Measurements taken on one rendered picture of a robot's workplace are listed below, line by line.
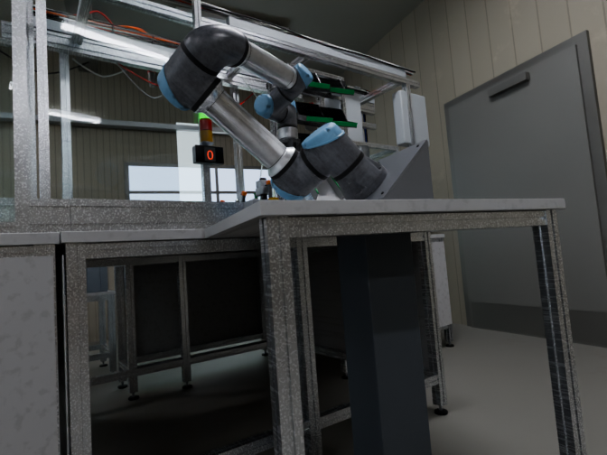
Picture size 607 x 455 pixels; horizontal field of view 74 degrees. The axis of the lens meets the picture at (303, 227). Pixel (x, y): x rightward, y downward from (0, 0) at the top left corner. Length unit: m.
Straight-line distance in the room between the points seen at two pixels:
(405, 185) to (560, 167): 2.46
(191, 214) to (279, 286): 0.64
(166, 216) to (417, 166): 0.77
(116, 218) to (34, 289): 0.28
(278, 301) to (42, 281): 0.66
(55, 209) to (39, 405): 0.50
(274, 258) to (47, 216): 0.72
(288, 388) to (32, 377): 0.67
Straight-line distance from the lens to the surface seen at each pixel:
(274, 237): 0.77
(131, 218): 1.30
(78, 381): 1.24
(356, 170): 1.16
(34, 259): 1.21
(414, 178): 1.15
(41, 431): 1.26
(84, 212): 1.29
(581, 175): 3.42
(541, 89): 3.68
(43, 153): 1.64
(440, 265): 3.23
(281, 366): 0.80
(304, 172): 1.18
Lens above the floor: 0.74
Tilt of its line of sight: 5 degrees up
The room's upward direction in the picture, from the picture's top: 4 degrees counter-clockwise
